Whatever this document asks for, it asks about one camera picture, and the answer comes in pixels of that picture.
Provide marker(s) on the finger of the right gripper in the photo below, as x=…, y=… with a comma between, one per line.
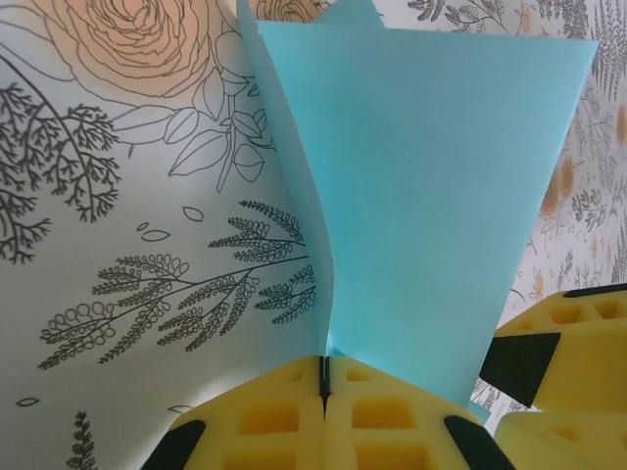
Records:
x=588, y=352
x=563, y=440

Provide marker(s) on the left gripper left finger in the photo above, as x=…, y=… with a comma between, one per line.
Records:
x=255, y=431

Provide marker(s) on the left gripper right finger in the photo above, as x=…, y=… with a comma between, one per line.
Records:
x=392, y=431

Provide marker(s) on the teal cloth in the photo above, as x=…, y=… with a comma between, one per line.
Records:
x=416, y=171

